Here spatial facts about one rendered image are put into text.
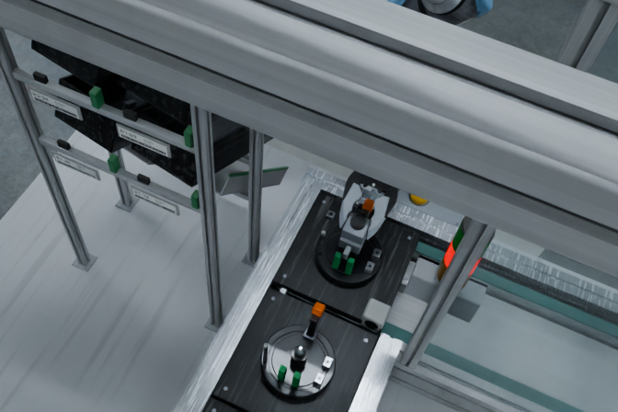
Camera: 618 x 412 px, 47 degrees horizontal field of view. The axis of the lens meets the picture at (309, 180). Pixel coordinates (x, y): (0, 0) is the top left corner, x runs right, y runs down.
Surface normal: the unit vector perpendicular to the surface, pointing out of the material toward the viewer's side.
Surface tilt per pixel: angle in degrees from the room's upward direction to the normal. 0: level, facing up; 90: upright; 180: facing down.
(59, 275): 0
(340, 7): 0
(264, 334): 0
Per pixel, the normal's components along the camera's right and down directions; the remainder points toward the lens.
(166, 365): 0.07, -0.56
